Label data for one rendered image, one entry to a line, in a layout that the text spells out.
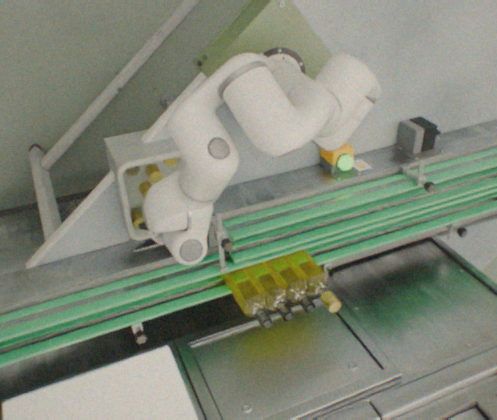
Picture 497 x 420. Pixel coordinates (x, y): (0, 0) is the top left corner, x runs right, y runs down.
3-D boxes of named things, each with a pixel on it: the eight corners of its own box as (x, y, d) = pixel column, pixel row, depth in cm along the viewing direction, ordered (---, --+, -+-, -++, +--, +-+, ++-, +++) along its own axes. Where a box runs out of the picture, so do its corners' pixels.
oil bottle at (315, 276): (274, 254, 153) (311, 301, 137) (274, 239, 150) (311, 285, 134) (292, 249, 155) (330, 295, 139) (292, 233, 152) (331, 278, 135)
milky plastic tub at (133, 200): (123, 225, 143) (131, 243, 136) (108, 150, 131) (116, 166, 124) (186, 209, 149) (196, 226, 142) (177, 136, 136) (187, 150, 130)
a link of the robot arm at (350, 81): (274, 112, 94) (330, 32, 90) (307, 127, 116) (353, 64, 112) (316, 144, 91) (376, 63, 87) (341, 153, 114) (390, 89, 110)
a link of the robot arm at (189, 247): (170, 200, 105) (216, 194, 109) (158, 188, 115) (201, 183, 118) (175, 271, 110) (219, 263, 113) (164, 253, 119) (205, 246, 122)
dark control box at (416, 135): (395, 143, 169) (412, 154, 162) (398, 120, 164) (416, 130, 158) (417, 138, 171) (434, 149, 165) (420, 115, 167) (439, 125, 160)
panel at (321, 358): (-2, 407, 128) (4, 550, 101) (-6, 399, 126) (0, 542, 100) (328, 294, 156) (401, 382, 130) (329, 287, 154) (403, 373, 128)
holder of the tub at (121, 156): (127, 240, 146) (133, 256, 140) (109, 150, 131) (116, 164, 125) (187, 224, 152) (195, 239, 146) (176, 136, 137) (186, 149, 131)
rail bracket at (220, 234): (208, 254, 143) (225, 283, 133) (203, 202, 134) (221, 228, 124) (218, 251, 144) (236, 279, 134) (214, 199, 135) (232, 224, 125)
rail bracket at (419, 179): (395, 172, 157) (425, 194, 147) (398, 150, 153) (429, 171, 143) (406, 169, 158) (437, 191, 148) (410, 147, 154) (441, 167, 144)
